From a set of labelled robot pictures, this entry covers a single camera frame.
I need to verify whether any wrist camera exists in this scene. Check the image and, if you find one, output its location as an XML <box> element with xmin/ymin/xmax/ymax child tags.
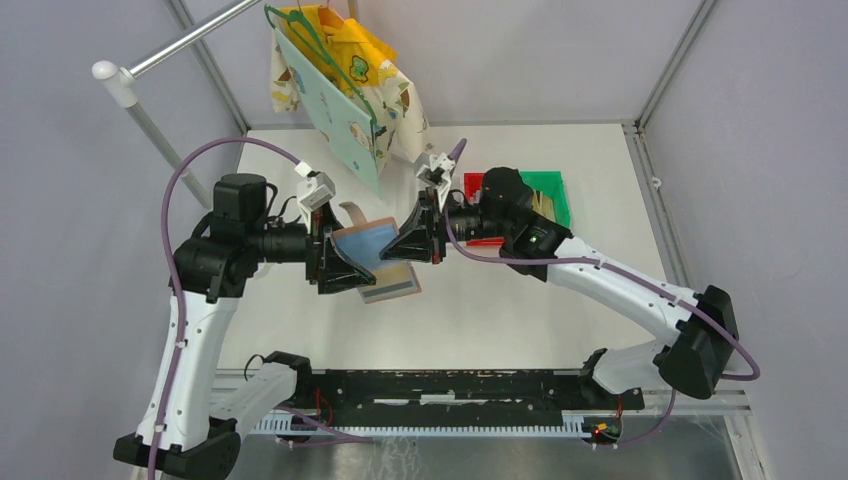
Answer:
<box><xmin>414</xmin><ymin>153</ymin><xmax>456</xmax><ymax>211</ymax></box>
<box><xmin>294</xmin><ymin>161</ymin><xmax>336</xmax><ymax>231</ymax></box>

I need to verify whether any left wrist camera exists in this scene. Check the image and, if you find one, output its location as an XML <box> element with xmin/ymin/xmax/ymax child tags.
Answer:
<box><xmin>294</xmin><ymin>161</ymin><xmax>336</xmax><ymax>231</ymax></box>

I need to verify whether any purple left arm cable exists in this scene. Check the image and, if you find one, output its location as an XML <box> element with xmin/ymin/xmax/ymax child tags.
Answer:
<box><xmin>146</xmin><ymin>137</ymin><xmax>372</xmax><ymax>480</ymax></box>

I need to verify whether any green plastic bin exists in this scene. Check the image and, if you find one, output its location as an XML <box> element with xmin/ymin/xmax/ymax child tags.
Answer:
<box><xmin>520</xmin><ymin>171</ymin><xmax>571</xmax><ymax>227</ymax></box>

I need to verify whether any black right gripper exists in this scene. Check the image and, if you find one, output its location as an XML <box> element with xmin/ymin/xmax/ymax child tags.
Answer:
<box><xmin>381</xmin><ymin>186</ymin><xmax>510</xmax><ymax>264</ymax></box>

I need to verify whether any light green cartoon garment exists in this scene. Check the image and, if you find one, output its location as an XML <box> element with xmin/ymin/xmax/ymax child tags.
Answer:
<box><xmin>275</xmin><ymin>30</ymin><xmax>383</xmax><ymax>197</ymax></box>

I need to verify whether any white slotted cable duct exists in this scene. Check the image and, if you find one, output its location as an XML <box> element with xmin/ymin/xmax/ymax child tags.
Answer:
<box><xmin>254</xmin><ymin>413</ymin><xmax>588</xmax><ymax>439</ymax></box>

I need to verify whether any green clothes hanger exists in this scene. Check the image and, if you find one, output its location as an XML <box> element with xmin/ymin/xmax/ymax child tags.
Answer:
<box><xmin>263</xmin><ymin>4</ymin><xmax>377</xmax><ymax>129</ymax></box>

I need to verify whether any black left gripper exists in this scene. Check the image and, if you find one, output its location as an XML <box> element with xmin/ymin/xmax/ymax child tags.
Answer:
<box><xmin>248</xmin><ymin>199</ymin><xmax>376</xmax><ymax>293</ymax></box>

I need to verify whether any gold cards stack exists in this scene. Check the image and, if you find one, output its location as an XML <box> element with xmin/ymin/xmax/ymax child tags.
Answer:
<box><xmin>532</xmin><ymin>190</ymin><xmax>556</xmax><ymax>221</ymax></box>

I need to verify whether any silver clothes rack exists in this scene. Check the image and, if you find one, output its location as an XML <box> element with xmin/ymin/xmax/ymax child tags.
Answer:
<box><xmin>91</xmin><ymin>0</ymin><xmax>260</xmax><ymax>169</ymax></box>

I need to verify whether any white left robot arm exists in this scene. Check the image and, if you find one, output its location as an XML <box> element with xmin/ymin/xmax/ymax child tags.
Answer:
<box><xmin>113</xmin><ymin>174</ymin><xmax>376</xmax><ymax>479</ymax></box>

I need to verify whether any red plastic bin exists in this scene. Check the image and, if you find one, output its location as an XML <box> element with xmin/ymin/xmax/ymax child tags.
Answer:
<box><xmin>462</xmin><ymin>172</ymin><xmax>505</xmax><ymax>248</ymax></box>

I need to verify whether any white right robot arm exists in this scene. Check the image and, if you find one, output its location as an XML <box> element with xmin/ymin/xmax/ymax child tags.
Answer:
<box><xmin>380</xmin><ymin>167</ymin><xmax>739</xmax><ymax>408</ymax></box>

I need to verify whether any yellow patterned children shirt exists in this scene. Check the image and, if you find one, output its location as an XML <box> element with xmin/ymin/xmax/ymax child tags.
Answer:
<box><xmin>285</xmin><ymin>5</ymin><xmax>435</xmax><ymax>169</ymax></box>

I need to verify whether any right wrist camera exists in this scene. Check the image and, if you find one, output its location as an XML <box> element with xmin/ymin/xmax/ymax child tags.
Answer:
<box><xmin>414</xmin><ymin>153</ymin><xmax>456</xmax><ymax>211</ymax></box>

